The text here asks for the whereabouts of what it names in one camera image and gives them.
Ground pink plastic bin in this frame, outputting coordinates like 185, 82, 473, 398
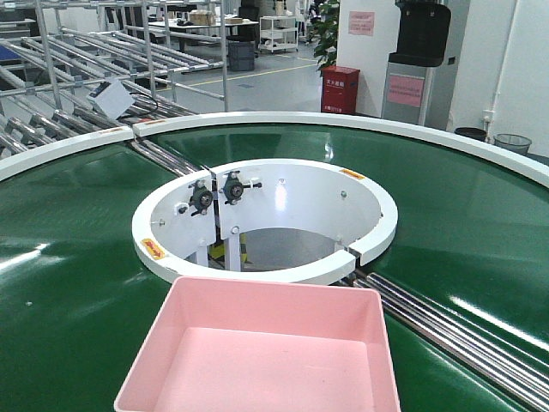
114, 277, 401, 411

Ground white shelf cart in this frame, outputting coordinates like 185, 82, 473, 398
258, 15, 299, 54

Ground black waste bin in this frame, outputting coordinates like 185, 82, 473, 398
454, 127, 487, 142

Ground steel roller strip left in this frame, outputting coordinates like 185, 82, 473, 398
127, 139, 202, 176

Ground steel roller strip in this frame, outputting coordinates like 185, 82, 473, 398
127, 139, 202, 176
335, 270, 548, 411

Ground red fire extinguisher cabinet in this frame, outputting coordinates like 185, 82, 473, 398
321, 65, 360, 114

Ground dark stacked crates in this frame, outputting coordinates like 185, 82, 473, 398
228, 41, 256, 71

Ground green potted plant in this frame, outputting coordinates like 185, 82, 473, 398
311, 0, 340, 70

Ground metal roller rack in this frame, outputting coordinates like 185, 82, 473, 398
1, 1, 227, 157

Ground grey water dispenser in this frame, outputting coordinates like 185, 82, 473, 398
382, 1, 451, 125

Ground white control box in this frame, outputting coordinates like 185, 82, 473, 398
87, 77, 135, 119

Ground green circular conveyor belt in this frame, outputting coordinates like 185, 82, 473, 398
1, 124, 548, 411

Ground white outer conveyor rim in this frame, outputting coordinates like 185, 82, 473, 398
1, 112, 548, 187

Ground steel roller strip right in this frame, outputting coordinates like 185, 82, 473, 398
335, 270, 548, 411

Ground white inner conveyor ring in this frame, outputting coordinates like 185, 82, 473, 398
131, 158, 399, 286

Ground pink wall notice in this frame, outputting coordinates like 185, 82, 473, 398
348, 10, 376, 36

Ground grey wire waste basket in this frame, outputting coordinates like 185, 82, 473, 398
493, 133, 532, 155

